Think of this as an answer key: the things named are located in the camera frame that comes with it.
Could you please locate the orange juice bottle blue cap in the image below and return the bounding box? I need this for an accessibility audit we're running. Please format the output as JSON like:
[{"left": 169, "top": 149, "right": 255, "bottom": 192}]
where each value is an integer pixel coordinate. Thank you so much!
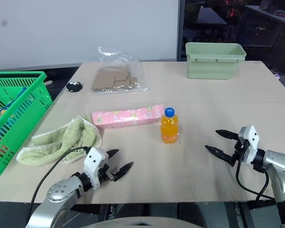
[{"left": 160, "top": 107, "right": 180, "bottom": 144}]

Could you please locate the green plastic basket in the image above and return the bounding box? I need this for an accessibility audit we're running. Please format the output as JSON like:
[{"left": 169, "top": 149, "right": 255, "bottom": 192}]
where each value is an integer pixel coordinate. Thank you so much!
[{"left": 0, "top": 71, "right": 54, "bottom": 178}]

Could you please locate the white whiteboard panel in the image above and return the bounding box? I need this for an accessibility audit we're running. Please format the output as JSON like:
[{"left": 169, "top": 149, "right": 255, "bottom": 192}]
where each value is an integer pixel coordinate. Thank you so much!
[{"left": 0, "top": 0, "right": 181, "bottom": 71}]

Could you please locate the grey robot torso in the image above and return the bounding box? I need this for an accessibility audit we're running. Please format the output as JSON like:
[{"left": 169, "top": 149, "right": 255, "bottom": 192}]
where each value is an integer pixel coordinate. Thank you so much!
[{"left": 78, "top": 216, "right": 205, "bottom": 228}]

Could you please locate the pale green plastic bin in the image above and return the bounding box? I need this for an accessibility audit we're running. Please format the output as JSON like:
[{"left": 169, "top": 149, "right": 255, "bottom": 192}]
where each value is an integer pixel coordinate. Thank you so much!
[{"left": 185, "top": 42, "right": 247, "bottom": 80}]

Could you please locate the clear bag with cardboard pieces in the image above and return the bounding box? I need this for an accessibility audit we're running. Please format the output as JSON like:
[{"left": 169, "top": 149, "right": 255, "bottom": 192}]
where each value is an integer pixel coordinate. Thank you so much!
[{"left": 87, "top": 46, "right": 149, "bottom": 95}]

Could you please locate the small black round object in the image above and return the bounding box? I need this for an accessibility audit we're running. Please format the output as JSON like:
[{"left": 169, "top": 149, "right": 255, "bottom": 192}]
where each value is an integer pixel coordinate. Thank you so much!
[{"left": 66, "top": 81, "right": 83, "bottom": 93}]

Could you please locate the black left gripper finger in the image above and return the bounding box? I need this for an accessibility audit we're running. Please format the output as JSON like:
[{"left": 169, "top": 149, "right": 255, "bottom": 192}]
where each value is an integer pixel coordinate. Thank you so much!
[
  {"left": 105, "top": 149, "right": 120, "bottom": 158},
  {"left": 114, "top": 161, "right": 134, "bottom": 183}
]

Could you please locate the dark background table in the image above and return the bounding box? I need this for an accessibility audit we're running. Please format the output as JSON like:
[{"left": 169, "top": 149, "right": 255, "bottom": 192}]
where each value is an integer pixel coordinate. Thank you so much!
[{"left": 196, "top": 7, "right": 228, "bottom": 27}]

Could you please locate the pink printed long box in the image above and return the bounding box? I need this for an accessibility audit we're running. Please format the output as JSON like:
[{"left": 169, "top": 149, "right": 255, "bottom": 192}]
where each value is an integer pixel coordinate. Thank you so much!
[{"left": 92, "top": 104, "right": 165, "bottom": 130}]

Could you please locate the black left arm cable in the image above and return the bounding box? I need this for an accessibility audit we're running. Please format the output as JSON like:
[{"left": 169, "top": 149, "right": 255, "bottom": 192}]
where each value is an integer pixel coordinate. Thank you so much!
[{"left": 28, "top": 146, "right": 90, "bottom": 214}]

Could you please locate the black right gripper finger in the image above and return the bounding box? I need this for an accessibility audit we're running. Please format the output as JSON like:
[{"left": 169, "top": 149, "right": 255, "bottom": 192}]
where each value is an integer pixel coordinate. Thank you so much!
[
  {"left": 215, "top": 129, "right": 239, "bottom": 141},
  {"left": 204, "top": 145, "right": 233, "bottom": 163}
]

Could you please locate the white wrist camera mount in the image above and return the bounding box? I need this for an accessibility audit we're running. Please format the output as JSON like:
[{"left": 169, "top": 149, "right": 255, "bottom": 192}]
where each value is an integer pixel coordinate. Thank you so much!
[
  {"left": 238, "top": 125, "right": 260, "bottom": 165},
  {"left": 83, "top": 147, "right": 109, "bottom": 190}
]

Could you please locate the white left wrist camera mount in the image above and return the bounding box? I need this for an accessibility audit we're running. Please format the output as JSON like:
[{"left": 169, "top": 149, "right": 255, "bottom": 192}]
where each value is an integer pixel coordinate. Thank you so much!
[{"left": 83, "top": 147, "right": 109, "bottom": 190}]

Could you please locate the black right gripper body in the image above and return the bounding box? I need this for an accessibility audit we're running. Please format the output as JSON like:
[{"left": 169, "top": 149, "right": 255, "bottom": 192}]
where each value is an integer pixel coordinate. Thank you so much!
[{"left": 229, "top": 138, "right": 248, "bottom": 167}]

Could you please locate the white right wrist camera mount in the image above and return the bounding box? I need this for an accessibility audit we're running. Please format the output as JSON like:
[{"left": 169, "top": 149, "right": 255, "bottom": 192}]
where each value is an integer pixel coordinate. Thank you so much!
[{"left": 238, "top": 125, "right": 260, "bottom": 165}]

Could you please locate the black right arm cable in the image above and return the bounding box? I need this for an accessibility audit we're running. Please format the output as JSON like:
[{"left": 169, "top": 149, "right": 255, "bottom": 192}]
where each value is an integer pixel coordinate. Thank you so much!
[{"left": 235, "top": 141, "right": 276, "bottom": 202}]

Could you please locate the light green towel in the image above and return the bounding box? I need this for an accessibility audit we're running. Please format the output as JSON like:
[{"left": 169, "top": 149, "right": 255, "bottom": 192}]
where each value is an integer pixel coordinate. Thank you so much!
[{"left": 16, "top": 114, "right": 103, "bottom": 166}]

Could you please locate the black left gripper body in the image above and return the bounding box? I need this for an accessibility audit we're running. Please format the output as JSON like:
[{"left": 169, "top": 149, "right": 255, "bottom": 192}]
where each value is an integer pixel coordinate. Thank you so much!
[{"left": 96, "top": 157, "right": 117, "bottom": 185}]

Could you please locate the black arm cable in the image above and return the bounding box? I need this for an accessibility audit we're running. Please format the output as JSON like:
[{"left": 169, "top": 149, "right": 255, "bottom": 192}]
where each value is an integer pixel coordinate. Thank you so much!
[
  {"left": 235, "top": 141, "right": 276, "bottom": 202},
  {"left": 28, "top": 146, "right": 90, "bottom": 214}
]

